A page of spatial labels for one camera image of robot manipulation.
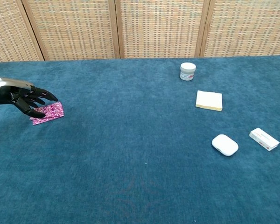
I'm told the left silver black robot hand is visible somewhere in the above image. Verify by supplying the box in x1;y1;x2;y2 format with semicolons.
0;77;59;119

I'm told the blue carpet table mat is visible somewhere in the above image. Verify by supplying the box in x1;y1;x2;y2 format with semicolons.
0;55;280;224

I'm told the woven bamboo folding screen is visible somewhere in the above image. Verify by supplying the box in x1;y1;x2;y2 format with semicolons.
0;0;280;63

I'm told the small white labelled jar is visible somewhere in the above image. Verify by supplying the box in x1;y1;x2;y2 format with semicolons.
179;62;197;82

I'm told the pale yellow sticky note pad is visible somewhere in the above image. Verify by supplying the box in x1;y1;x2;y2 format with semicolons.
195;90;224;112

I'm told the white earbuds charging case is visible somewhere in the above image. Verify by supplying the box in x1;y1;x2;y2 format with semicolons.
211;134;239;157

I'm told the small white orange-print box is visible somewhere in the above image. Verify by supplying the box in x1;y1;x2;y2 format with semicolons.
249;127;280;152

